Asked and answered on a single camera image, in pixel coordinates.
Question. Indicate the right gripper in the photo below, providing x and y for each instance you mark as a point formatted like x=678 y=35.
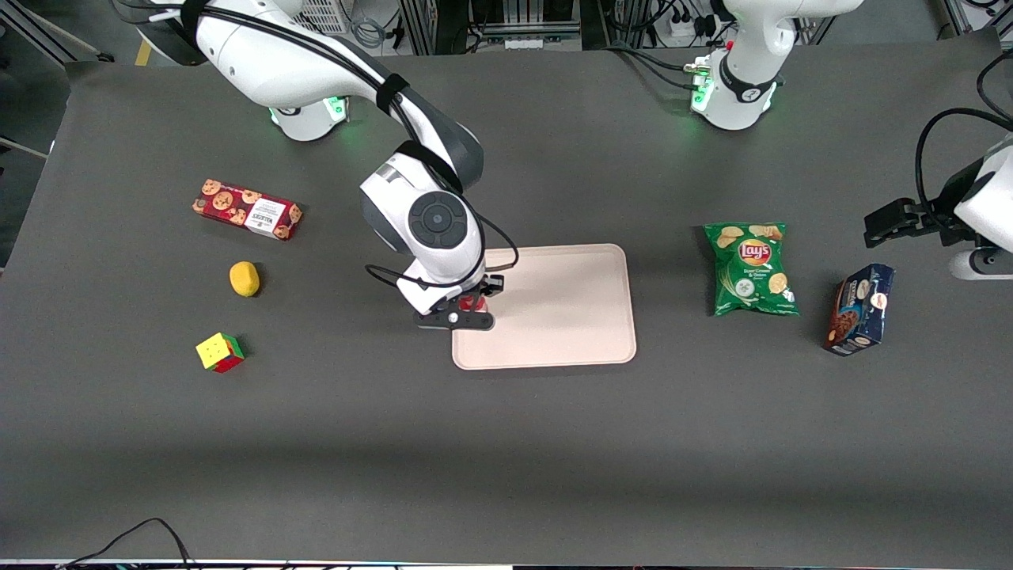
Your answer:
x=489 y=286

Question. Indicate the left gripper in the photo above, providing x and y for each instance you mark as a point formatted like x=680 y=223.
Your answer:
x=932 y=218

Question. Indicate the red coke bottle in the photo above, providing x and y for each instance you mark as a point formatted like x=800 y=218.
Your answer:
x=474 y=303

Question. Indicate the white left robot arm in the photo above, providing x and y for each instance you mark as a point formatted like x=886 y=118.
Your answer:
x=740 y=87

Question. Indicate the beige plastic tray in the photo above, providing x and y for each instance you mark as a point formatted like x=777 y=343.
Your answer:
x=562 y=309

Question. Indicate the dark blue cookie box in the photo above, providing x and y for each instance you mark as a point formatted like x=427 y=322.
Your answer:
x=859 y=313

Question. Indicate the green chips bag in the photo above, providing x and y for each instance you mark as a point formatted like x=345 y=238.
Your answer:
x=752 y=273

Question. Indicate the yellow lemon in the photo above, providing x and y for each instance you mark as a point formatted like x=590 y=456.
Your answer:
x=244 y=279

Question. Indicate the colourful puzzle cube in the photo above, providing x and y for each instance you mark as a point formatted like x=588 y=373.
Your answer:
x=218 y=352

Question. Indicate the red cookie box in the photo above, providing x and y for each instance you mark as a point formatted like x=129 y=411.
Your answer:
x=237 y=207

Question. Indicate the white power strip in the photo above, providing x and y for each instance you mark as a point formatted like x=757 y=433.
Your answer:
x=684 y=30

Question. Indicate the white vented box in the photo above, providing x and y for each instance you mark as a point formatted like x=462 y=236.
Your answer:
x=326 y=16

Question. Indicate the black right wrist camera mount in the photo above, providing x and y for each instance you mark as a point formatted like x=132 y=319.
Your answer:
x=492 y=283

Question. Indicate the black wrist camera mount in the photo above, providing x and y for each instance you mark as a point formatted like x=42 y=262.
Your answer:
x=950 y=226
x=492 y=283

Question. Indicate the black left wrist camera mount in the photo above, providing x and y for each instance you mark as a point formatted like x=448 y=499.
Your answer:
x=950 y=226

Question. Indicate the aluminium profile frame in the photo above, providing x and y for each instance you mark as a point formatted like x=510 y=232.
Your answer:
x=530 y=29

